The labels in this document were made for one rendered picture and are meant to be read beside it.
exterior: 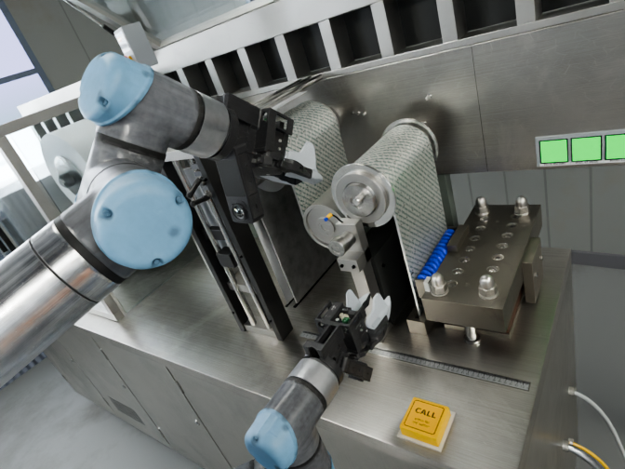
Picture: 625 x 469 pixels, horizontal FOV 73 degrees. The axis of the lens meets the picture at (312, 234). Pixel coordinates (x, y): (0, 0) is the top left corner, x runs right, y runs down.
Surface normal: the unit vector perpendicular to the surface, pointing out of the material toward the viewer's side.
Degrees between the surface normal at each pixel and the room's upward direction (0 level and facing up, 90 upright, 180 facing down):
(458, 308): 90
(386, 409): 0
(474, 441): 0
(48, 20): 90
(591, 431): 0
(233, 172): 82
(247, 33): 90
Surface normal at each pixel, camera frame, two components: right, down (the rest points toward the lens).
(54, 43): 0.74, 0.08
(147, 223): 0.51, 0.25
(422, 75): -0.53, 0.54
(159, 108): 0.73, 0.30
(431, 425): -0.30, -0.84
